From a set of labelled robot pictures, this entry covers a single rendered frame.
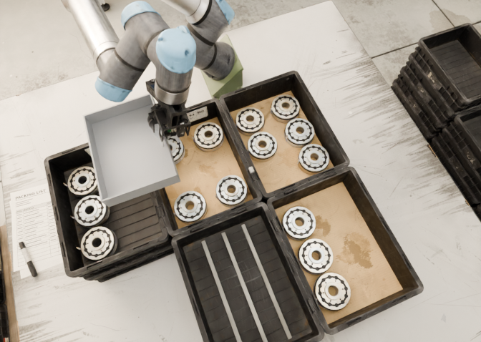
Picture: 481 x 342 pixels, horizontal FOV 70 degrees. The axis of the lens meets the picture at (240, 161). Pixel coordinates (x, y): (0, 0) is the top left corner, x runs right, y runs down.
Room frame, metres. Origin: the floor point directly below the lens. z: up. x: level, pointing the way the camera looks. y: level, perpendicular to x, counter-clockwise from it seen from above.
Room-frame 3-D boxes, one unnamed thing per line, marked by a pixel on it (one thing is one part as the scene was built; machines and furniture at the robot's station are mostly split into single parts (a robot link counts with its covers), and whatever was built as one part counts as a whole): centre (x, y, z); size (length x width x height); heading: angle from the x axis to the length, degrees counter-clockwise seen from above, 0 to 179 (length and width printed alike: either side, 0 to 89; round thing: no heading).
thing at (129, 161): (0.43, 0.30, 1.07); 0.27 x 0.20 x 0.05; 18
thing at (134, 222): (0.34, 0.42, 0.87); 0.40 x 0.30 x 0.11; 20
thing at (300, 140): (0.57, -0.21, 0.86); 0.10 x 0.10 x 0.01
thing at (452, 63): (1.05, -1.11, 0.37); 0.40 x 0.30 x 0.45; 18
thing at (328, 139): (0.54, -0.14, 0.87); 0.40 x 0.30 x 0.11; 20
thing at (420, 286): (0.17, -0.28, 0.92); 0.40 x 0.30 x 0.02; 20
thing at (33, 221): (0.32, 0.73, 0.70); 0.33 x 0.23 x 0.01; 18
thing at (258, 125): (0.63, -0.04, 0.86); 0.10 x 0.10 x 0.01
